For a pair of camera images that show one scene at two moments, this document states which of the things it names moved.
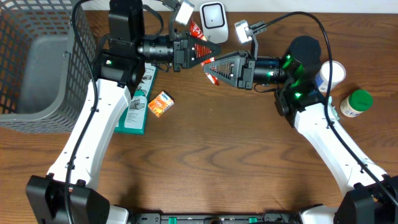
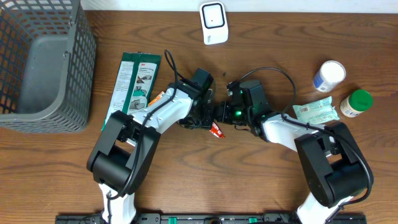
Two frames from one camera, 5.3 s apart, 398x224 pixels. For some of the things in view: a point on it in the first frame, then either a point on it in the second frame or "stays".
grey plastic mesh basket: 45,74 stays
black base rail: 273,218 stays
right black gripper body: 248,71 -> 236,114
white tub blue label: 322,78 stays
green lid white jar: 358,101 stays
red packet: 195,30 -> 216,131
